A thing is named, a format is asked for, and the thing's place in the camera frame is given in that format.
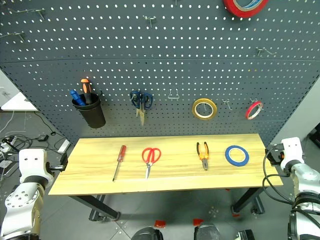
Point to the black plastic cup holder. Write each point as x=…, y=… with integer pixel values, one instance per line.
x=92, y=112

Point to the blue tape roll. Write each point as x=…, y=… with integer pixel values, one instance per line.
x=228, y=156

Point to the large red tape roll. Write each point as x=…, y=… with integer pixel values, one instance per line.
x=240, y=11

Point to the thin red tape roll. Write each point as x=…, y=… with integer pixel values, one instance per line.
x=250, y=112

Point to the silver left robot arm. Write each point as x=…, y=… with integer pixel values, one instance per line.
x=22, y=200

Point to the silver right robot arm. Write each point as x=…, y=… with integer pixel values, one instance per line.
x=303, y=180

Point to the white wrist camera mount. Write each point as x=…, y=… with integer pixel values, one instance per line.
x=292, y=151
x=32, y=161

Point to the white power strip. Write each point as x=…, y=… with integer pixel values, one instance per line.
x=63, y=145

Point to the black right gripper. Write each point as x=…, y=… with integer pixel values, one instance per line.
x=277, y=156

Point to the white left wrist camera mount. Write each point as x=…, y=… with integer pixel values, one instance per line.
x=32, y=161

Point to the black power adapter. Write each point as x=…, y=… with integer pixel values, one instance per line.
x=43, y=137

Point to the black table leg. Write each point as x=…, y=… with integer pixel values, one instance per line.
x=246, y=201
x=97, y=205

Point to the metal pegboard hook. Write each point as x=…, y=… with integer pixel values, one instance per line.
x=37, y=11
x=265, y=51
x=18, y=35
x=150, y=20
x=227, y=103

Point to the white side table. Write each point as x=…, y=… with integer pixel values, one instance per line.
x=18, y=103

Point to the grey pegboard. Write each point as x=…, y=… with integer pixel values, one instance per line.
x=160, y=62

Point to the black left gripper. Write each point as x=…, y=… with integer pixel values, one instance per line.
x=55, y=167

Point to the yellow tape roll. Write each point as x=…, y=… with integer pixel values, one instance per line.
x=197, y=110

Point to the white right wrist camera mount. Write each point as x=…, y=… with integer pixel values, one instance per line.
x=292, y=151

